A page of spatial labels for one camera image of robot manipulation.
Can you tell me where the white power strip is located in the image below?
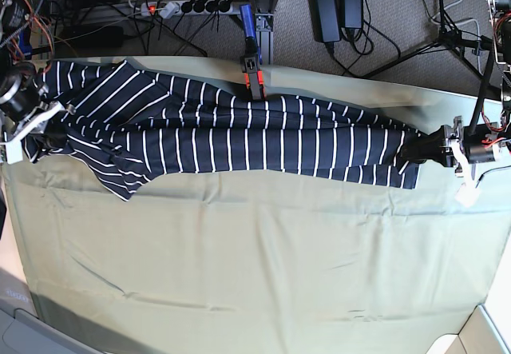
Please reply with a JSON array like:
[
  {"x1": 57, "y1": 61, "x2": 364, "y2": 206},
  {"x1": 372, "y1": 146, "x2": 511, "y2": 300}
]
[{"x1": 136, "y1": 0, "x2": 240, "y2": 20}]

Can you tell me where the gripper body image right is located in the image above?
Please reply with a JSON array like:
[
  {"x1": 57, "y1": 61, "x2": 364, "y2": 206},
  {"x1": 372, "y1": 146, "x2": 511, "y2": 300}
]
[{"x1": 442, "y1": 116, "x2": 476, "y2": 186}]

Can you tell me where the black tripod stand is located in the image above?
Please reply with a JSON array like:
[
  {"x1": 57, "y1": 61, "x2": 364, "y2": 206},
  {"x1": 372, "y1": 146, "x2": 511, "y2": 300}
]
[{"x1": 362, "y1": 0, "x2": 510, "y2": 139}]

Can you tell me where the light green table cloth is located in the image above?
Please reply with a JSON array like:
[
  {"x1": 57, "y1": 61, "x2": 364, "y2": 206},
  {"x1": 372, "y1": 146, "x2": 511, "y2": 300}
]
[{"x1": 0, "y1": 56, "x2": 511, "y2": 354}]

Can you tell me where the white box corner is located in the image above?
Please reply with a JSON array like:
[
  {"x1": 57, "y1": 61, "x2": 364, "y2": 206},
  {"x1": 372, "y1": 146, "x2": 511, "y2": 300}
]
[{"x1": 426, "y1": 304, "x2": 510, "y2": 354}]

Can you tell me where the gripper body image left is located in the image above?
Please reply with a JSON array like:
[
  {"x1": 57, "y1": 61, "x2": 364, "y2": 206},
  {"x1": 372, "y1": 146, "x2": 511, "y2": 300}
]
[{"x1": 1, "y1": 101, "x2": 76, "y2": 146}]

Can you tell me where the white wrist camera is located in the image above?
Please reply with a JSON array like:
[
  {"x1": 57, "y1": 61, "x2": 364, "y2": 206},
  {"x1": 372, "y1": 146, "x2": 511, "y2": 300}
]
[
  {"x1": 455, "y1": 183, "x2": 480, "y2": 208},
  {"x1": 1, "y1": 141, "x2": 23, "y2": 165}
]

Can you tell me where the aluminium frame post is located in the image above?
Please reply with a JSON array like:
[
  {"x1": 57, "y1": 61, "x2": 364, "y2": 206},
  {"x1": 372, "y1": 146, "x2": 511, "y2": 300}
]
[{"x1": 249, "y1": 0, "x2": 279, "y2": 65}]

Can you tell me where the grey plastic bin corner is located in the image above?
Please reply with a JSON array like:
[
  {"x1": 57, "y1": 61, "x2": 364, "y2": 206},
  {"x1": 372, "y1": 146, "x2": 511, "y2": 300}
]
[{"x1": 1, "y1": 310, "x2": 98, "y2": 353}]

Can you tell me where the black power adapter left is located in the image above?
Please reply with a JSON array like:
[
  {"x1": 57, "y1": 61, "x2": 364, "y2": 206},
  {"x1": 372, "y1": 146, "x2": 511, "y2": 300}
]
[{"x1": 311, "y1": 0, "x2": 340, "y2": 43}]

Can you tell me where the blue orange left clamp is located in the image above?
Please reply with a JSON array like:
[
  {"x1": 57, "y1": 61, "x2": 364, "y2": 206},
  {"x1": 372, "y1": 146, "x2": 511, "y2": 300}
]
[{"x1": 18, "y1": 30, "x2": 33, "y2": 60}]

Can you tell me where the navy white striped T-shirt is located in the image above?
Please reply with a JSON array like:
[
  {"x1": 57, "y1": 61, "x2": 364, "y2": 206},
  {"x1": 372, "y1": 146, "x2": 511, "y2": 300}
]
[{"x1": 22, "y1": 62, "x2": 420, "y2": 200}]

